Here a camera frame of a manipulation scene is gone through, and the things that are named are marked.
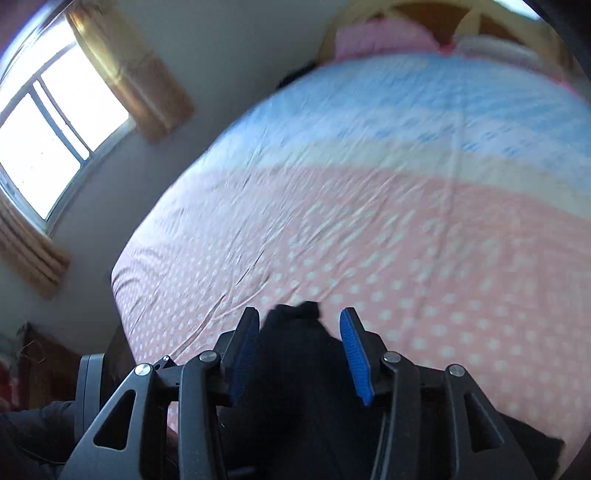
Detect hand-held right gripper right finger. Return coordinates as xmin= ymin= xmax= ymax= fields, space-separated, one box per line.
xmin=339 ymin=308 xmax=539 ymax=480

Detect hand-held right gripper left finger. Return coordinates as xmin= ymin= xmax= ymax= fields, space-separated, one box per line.
xmin=60 ymin=307 xmax=262 ymax=480

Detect black pants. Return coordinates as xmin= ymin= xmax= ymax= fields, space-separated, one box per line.
xmin=171 ymin=301 xmax=566 ymax=480

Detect person's left forearm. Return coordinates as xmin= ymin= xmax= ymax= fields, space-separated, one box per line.
xmin=0 ymin=401 xmax=79 ymax=480

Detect brown wooden cabinet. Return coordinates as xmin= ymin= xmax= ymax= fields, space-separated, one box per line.
xmin=16 ymin=322 xmax=84 ymax=409

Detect red cloth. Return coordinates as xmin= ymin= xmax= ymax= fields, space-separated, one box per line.
xmin=0 ymin=332 xmax=21 ymax=409

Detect short yellow curtain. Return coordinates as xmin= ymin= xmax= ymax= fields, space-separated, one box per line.
xmin=0 ymin=196 xmax=72 ymax=301

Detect pink and blue dotted bedsheet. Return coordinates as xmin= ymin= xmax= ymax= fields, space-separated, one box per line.
xmin=111 ymin=51 xmax=591 ymax=457

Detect long yellow curtain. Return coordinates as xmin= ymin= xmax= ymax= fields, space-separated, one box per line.
xmin=67 ymin=2 xmax=195 ymax=145

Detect pink pillow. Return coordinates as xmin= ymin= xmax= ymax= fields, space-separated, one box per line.
xmin=333 ymin=14 xmax=455 ymax=61

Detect white pillow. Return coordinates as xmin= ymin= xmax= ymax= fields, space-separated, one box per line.
xmin=455 ymin=34 xmax=536 ymax=70

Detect cream wooden headboard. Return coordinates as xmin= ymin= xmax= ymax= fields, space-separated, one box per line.
xmin=318 ymin=0 xmax=578 ymax=88

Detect side wall window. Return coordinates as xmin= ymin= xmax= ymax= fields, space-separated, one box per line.
xmin=0 ymin=18 xmax=134 ymax=232

